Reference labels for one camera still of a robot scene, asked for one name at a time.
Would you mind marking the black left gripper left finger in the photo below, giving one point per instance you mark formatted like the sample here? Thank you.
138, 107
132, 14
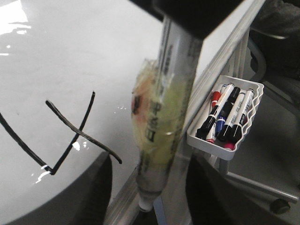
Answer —
83, 202

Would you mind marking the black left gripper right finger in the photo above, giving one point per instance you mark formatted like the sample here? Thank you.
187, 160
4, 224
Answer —
212, 200

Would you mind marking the white black whiteboard marker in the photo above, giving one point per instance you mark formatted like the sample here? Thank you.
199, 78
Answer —
159, 105

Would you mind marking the grey whiteboard stand leg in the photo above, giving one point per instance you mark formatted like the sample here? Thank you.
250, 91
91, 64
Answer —
284, 91

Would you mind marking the white whiteboard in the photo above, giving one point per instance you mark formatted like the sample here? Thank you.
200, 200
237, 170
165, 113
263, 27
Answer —
63, 51

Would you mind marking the white marker tray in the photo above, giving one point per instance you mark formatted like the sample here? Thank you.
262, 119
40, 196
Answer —
203, 113

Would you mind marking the pink marker in tray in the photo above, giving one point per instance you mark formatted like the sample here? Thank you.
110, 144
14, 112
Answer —
229, 146

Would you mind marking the black capped marker middle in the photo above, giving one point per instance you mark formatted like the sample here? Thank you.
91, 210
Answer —
224, 133

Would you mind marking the black caster wheel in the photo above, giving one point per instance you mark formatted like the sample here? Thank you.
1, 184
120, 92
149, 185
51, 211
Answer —
279, 206

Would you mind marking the black capped marker in tray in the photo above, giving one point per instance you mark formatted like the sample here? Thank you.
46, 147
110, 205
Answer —
207, 125

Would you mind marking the black capped marker outer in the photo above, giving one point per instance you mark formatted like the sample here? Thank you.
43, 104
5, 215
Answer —
236, 131

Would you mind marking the red capped marker in tray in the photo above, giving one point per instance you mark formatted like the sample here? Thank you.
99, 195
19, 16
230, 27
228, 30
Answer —
211, 136

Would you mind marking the blue capped marker in tray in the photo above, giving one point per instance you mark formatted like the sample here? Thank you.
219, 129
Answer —
226, 110

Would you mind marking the aluminium whiteboard frame rail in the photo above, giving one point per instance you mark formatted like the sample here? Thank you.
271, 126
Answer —
226, 44

